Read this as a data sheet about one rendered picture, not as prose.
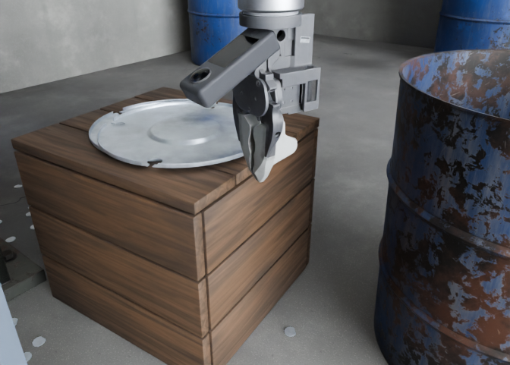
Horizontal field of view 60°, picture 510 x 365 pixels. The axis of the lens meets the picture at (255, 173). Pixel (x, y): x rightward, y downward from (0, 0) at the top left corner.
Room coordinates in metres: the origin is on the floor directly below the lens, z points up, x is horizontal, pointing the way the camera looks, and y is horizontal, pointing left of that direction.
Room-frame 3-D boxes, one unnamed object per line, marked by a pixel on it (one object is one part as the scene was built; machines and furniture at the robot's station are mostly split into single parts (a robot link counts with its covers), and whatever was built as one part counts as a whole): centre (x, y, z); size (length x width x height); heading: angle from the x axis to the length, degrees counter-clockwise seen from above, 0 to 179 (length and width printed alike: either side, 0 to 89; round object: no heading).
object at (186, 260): (0.75, 0.15, 0.18); 0.40 x 0.38 x 0.35; 58
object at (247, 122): (0.55, -0.01, 0.41); 0.06 x 0.03 x 0.09; 124
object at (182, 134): (0.71, 0.12, 0.36); 0.29 x 0.29 x 0.01
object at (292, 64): (0.54, -0.02, 0.51); 0.09 x 0.08 x 0.12; 124
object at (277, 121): (0.51, -0.01, 0.45); 0.05 x 0.02 x 0.09; 34
